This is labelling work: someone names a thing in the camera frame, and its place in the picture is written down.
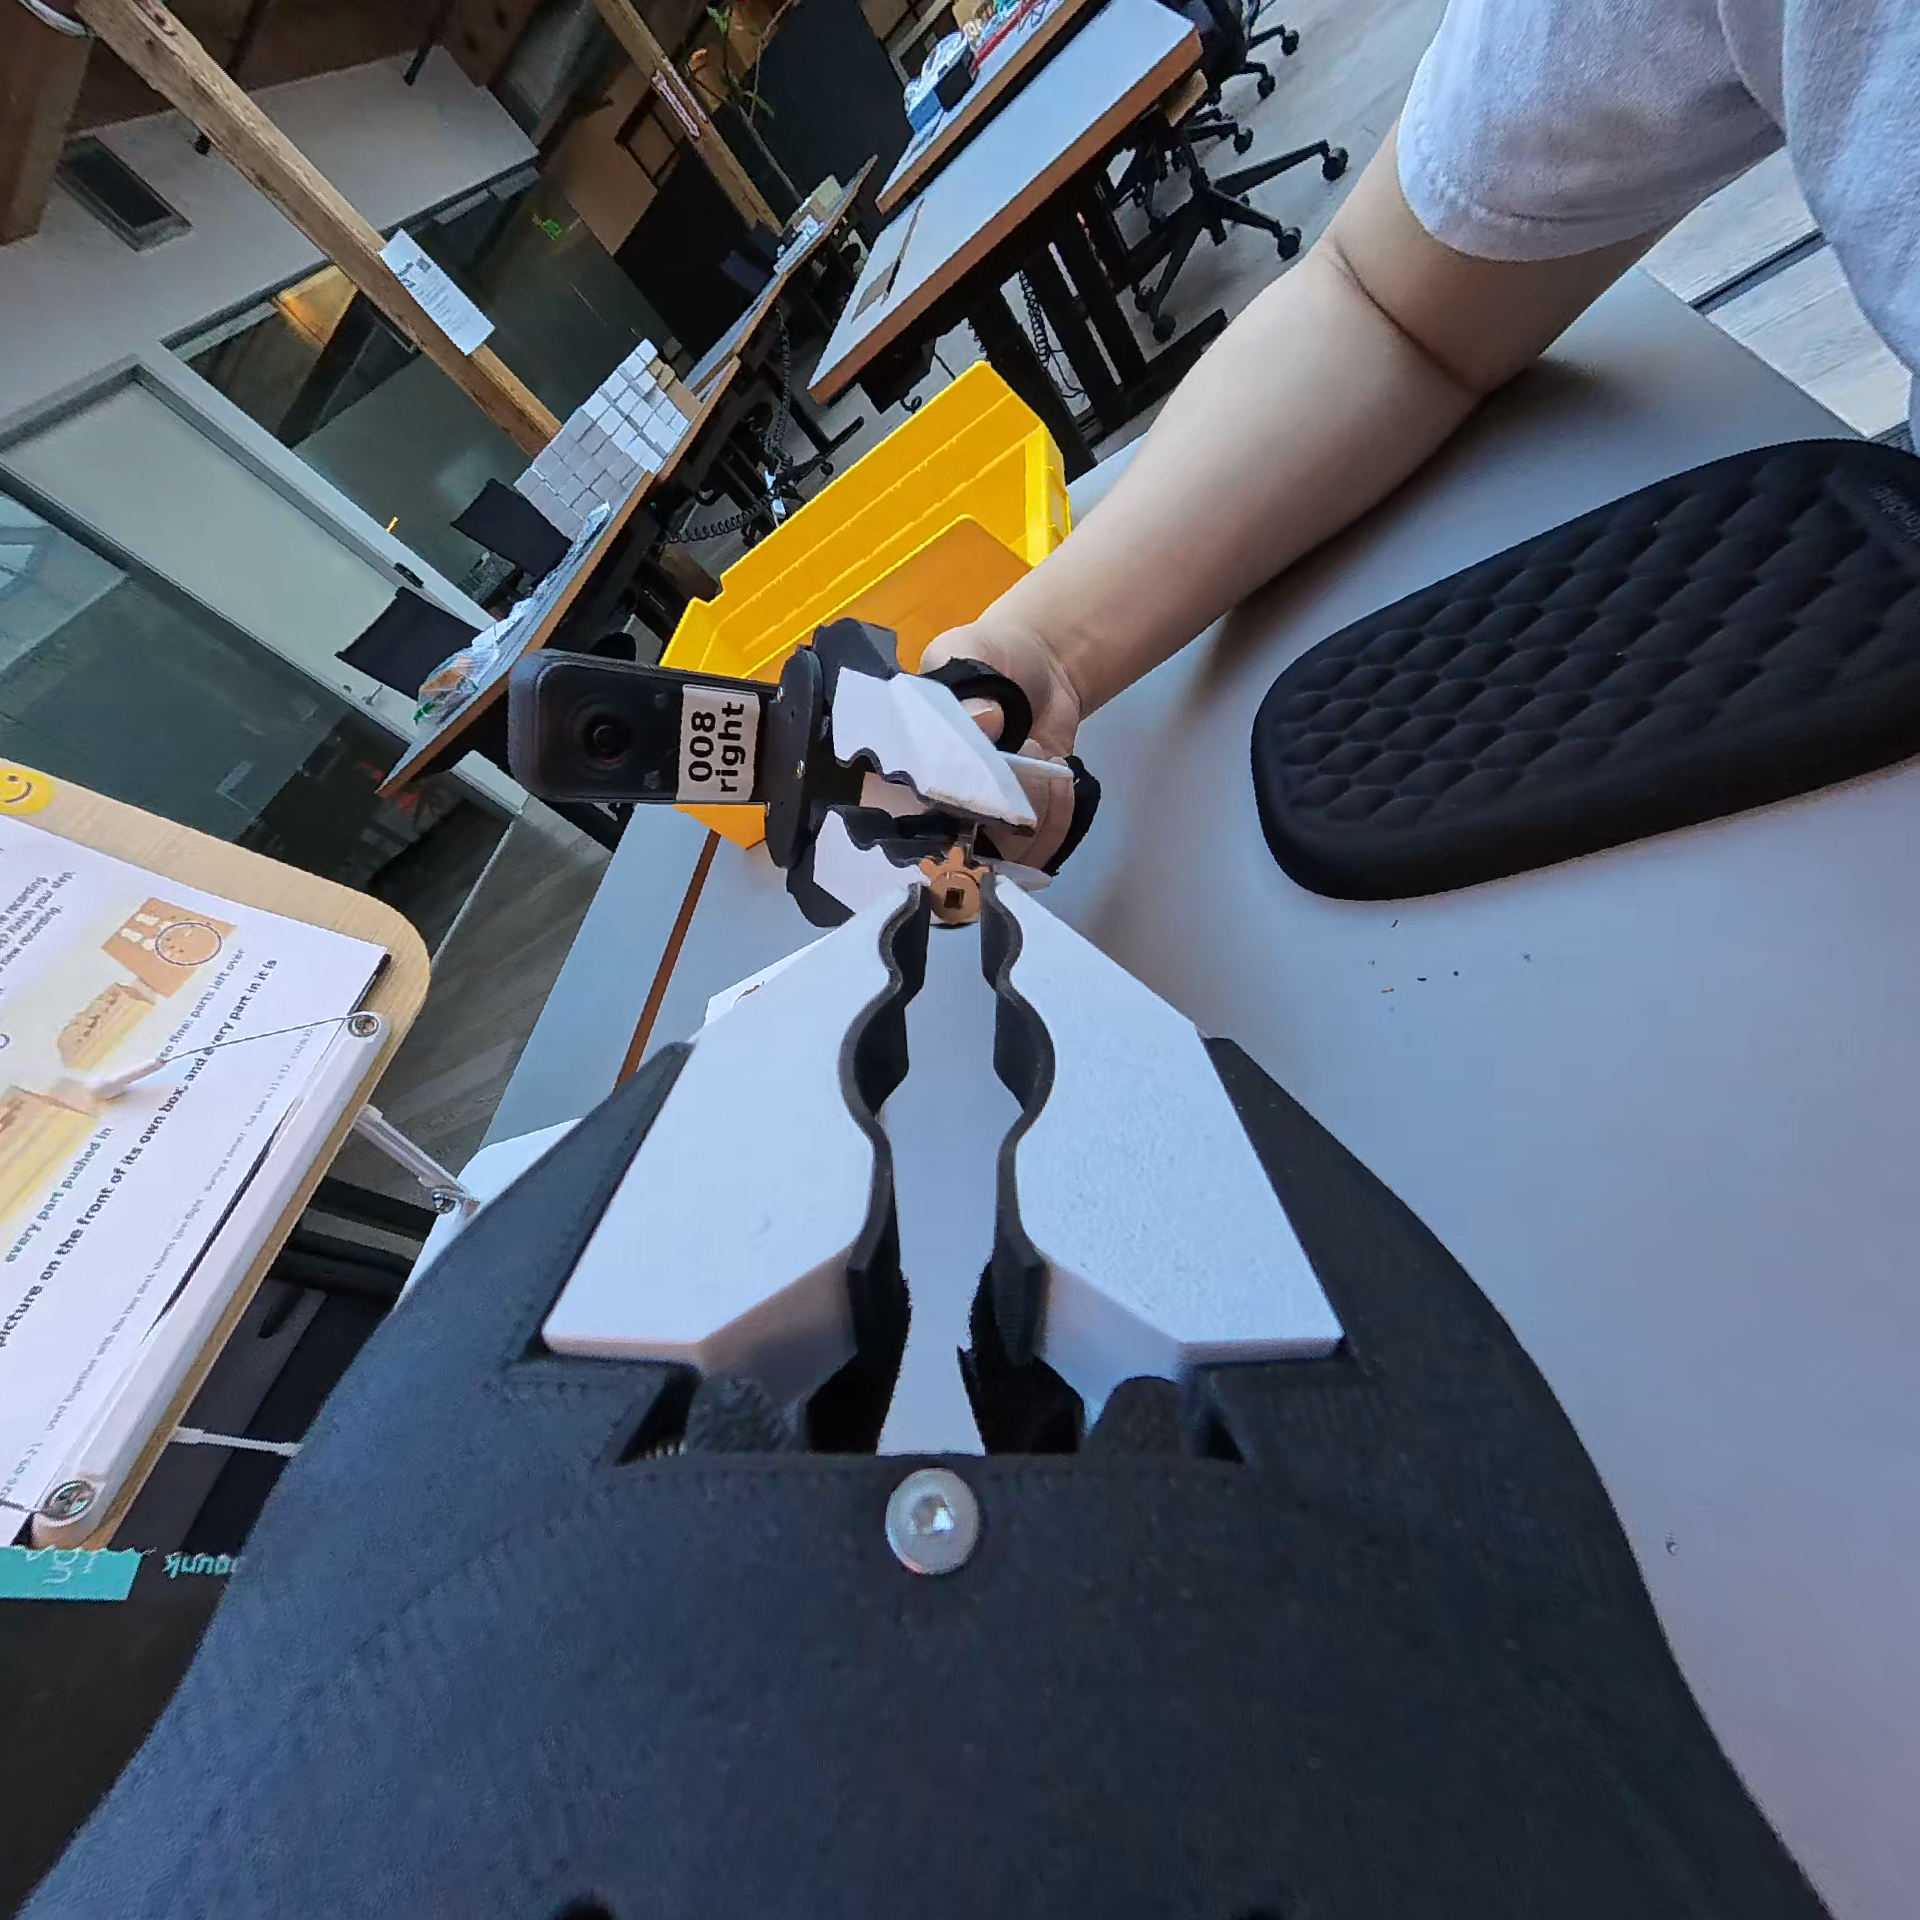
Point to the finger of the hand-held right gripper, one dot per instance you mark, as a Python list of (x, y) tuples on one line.
[(861, 871), (931, 738)]

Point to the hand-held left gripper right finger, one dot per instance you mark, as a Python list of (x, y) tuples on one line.
[(1174, 1199)]

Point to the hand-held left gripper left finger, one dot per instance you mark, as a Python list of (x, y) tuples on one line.
[(722, 1199)]

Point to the small wooden washer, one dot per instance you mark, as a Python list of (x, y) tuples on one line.
[(955, 905)]

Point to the person's right forearm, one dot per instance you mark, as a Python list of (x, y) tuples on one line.
[(1318, 393)]

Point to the background desk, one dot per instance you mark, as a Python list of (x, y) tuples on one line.
[(601, 556), (990, 165)]

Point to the person's right hand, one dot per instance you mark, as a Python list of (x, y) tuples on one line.
[(1045, 682)]

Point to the clear plastic bag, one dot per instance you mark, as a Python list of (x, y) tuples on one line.
[(465, 682)]

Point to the yellow plastic bin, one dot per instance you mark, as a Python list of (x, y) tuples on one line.
[(883, 541)]

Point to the black mesh chair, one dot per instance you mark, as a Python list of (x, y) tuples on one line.
[(406, 642), (512, 525)]

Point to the stack of white boxes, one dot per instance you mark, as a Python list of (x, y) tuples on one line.
[(604, 430)]

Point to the wooden document stand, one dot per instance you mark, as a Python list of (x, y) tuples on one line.
[(362, 965)]

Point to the paper notice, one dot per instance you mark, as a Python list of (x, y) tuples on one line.
[(439, 291)]

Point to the printed instruction sheet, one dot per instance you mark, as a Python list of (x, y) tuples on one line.
[(136, 1126)]

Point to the black office chair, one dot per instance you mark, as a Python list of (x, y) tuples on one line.
[(1215, 208)]

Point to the black honeycomb cushion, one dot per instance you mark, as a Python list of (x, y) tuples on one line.
[(1586, 674)]

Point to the black model kit box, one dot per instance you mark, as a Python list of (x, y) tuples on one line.
[(75, 1731)]

